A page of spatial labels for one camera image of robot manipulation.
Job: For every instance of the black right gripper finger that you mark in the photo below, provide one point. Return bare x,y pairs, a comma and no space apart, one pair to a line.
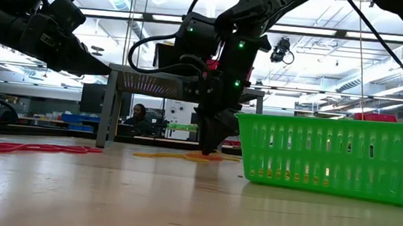
230,121
209,128

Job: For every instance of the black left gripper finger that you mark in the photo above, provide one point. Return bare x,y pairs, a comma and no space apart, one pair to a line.
81,64

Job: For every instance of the yellow rubber band bundle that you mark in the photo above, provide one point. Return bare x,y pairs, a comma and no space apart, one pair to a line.
168,156

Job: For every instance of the red rubber band bundle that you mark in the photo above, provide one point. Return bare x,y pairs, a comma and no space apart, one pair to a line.
37,147

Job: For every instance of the green plastic basket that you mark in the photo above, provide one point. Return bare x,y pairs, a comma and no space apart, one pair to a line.
326,190

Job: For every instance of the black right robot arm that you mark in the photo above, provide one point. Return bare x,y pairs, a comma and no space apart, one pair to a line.
269,2

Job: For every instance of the green background tray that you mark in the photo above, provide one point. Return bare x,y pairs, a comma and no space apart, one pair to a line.
182,127

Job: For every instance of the white cabinet with dials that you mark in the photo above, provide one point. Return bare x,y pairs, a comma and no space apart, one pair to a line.
177,112

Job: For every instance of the black monitor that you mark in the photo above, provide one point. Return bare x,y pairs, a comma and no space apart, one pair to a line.
93,98

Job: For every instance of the blue storage crates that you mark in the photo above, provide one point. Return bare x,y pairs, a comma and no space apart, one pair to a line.
76,118

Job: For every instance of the person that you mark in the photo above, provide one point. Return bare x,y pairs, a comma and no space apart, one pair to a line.
138,122

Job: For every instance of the red background bin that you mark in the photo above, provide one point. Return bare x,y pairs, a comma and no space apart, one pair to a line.
374,117

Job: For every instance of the black hanging camera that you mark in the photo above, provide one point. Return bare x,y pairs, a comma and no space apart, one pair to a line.
281,48

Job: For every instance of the black table frame rails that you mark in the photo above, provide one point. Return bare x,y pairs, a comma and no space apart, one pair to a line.
57,134

